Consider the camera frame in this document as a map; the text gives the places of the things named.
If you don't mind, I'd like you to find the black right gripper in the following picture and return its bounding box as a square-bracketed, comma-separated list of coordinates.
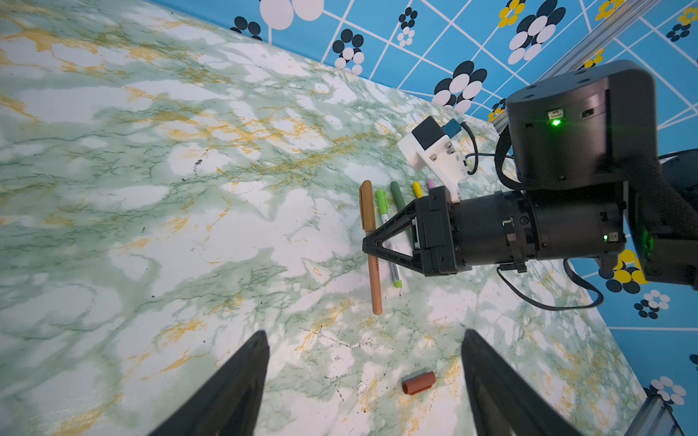
[363, 186, 626, 276]

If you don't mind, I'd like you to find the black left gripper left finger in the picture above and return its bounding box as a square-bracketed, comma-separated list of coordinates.
[152, 331, 270, 435]

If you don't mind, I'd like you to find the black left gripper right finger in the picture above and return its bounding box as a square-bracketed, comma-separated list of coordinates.
[462, 329, 580, 435]

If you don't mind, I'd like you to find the white pen light green end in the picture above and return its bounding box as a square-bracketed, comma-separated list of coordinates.
[375, 188, 405, 290]

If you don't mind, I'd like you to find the dark green pen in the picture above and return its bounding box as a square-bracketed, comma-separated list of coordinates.
[390, 181, 414, 248]

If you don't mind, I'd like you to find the white pen yellow end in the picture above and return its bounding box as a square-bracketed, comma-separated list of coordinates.
[412, 182, 424, 199]

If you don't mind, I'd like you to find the small brown cap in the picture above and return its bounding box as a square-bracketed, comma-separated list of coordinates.
[402, 372, 436, 395]

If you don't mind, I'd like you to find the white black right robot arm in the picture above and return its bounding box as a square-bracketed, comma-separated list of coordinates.
[363, 60, 697, 286]

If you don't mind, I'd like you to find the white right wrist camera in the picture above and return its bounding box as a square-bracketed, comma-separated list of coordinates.
[397, 116, 466, 203]

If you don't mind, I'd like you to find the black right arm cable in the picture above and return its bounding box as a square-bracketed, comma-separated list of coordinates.
[460, 121, 605, 312]

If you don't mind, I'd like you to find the aluminium frame post right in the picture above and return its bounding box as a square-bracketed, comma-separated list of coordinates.
[489, 1, 659, 131]

